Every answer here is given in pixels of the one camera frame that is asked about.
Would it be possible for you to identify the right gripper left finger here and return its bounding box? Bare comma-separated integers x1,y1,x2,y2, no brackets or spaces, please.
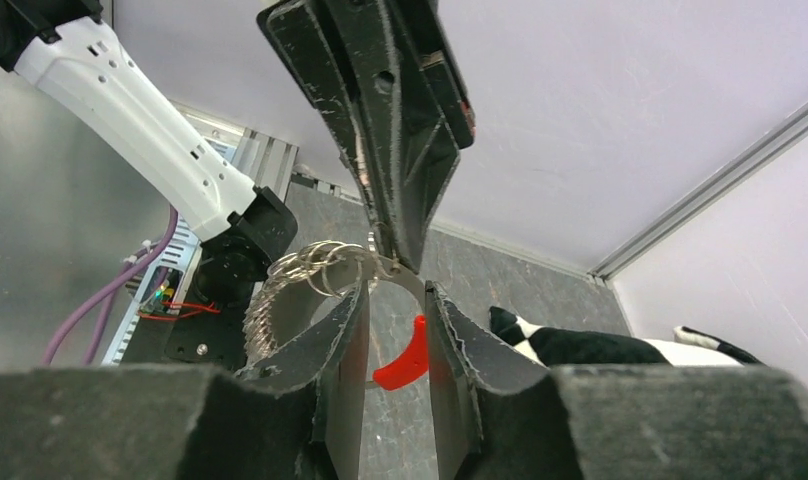
237,299,369,479

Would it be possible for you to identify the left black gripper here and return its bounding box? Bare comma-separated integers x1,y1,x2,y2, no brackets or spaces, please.
256,1,475,271

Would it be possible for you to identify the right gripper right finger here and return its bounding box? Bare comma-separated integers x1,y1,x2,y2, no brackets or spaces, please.
426,282,555,479

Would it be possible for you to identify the metal keyring with red handle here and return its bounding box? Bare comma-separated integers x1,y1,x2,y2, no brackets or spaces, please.
236,233,426,380

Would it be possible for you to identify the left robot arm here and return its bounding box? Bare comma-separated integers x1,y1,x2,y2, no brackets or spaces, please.
0,1,476,305

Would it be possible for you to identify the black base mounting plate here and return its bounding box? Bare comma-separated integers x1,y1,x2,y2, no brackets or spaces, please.
120,268,254,372

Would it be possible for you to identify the black white checkered pillow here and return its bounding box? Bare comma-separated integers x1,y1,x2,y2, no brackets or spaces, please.
489,306,762,368

